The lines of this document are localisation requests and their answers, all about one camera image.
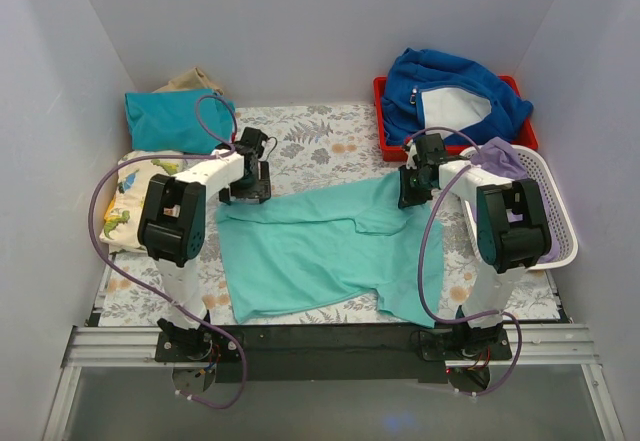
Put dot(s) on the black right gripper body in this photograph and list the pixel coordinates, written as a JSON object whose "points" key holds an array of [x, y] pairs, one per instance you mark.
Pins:
{"points": [[413, 196]]}

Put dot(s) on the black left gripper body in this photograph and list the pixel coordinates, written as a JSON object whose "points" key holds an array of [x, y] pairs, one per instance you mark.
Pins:
{"points": [[248, 193]]}

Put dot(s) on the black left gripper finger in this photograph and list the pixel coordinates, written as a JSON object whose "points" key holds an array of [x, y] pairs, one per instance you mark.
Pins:
{"points": [[255, 186], [226, 196]]}

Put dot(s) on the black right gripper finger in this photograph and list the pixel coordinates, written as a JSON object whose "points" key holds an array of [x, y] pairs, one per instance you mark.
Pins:
{"points": [[405, 178], [413, 198]]}

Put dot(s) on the mint green t shirt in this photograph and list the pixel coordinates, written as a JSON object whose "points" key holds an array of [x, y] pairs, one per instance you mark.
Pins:
{"points": [[316, 248]]}

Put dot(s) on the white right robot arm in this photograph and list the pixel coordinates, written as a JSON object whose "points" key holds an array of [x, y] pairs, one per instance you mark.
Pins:
{"points": [[511, 228]]}

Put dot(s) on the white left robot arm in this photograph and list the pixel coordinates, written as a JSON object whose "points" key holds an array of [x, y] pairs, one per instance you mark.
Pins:
{"points": [[172, 226]]}

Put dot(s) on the floral patterned table mat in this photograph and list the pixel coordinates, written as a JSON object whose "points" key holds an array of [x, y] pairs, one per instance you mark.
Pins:
{"points": [[314, 147]]}

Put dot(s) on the lavender purple t shirt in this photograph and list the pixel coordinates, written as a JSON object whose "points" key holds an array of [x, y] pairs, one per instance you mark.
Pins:
{"points": [[500, 158]]}

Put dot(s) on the teal folded t shirt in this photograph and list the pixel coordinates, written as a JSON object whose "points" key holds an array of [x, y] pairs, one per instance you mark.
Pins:
{"points": [[191, 121]]}

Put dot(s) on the blue fleece jacket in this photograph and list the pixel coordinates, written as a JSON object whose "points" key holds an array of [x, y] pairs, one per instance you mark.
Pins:
{"points": [[460, 98]]}

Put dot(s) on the dinosaur print folded garment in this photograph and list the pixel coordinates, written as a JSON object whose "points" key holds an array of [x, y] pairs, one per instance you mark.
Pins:
{"points": [[121, 220]]}

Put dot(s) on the red plastic bin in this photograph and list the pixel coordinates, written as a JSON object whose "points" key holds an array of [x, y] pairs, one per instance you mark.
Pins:
{"points": [[392, 153]]}

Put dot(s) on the beige folded garment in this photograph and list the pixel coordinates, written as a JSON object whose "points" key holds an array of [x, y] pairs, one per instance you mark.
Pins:
{"points": [[193, 79]]}

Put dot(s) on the white perforated basket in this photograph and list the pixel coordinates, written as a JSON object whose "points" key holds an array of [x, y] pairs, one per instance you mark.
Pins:
{"points": [[564, 241]]}

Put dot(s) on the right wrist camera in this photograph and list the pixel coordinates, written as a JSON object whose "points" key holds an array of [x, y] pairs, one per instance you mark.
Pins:
{"points": [[410, 150]]}

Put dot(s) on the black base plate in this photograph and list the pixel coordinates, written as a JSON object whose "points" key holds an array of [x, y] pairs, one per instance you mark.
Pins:
{"points": [[319, 352]]}

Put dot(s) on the aluminium frame rail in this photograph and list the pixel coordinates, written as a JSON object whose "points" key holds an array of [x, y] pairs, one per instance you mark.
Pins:
{"points": [[118, 347]]}

